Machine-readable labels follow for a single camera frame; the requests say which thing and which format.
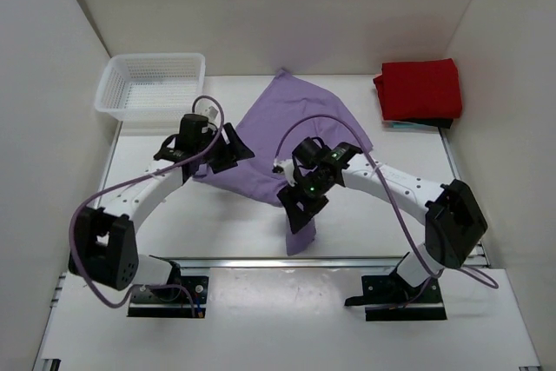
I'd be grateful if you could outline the folded red t shirt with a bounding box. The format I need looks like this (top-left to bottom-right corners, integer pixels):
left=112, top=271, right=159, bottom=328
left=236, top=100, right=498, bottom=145
left=374, top=58, right=463, bottom=122

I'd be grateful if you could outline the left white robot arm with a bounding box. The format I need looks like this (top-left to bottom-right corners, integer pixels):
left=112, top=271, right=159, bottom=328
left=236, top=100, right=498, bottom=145
left=69, top=114, right=255, bottom=300

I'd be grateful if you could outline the white plastic basket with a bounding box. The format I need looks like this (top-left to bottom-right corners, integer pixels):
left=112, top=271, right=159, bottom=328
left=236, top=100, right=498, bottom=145
left=94, top=53, right=206, bottom=123

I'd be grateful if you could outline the folded teal t shirt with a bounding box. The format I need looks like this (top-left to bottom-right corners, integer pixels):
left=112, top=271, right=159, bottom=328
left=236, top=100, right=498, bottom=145
left=383, top=121, right=437, bottom=131

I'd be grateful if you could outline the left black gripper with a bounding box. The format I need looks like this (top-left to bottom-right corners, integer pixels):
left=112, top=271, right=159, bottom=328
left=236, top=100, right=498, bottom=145
left=198, top=120, right=255, bottom=172

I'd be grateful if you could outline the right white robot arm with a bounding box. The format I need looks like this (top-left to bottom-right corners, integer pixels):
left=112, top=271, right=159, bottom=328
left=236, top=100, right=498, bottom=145
left=273, top=137, right=487, bottom=302

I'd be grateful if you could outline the purple t shirt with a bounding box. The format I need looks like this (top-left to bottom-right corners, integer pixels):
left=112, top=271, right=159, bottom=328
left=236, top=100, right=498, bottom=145
left=190, top=70, right=372, bottom=258

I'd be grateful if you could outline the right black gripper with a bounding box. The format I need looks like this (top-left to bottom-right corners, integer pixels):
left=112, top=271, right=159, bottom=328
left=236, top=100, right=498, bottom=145
left=279, top=171, right=335, bottom=233

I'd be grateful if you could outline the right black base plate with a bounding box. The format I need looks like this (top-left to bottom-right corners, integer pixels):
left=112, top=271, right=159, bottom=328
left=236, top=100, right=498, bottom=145
left=344, top=275, right=447, bottom=321

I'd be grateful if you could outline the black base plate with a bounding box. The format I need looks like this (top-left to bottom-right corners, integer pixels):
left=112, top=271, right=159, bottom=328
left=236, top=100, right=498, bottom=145
left=127, top=275, right=209, bottom=319
left=344, top=275, right=447, bottom=321

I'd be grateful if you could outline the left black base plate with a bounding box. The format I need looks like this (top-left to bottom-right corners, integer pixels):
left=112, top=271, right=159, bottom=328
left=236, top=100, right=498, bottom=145
left=127, top=275, right=209, bottom=319

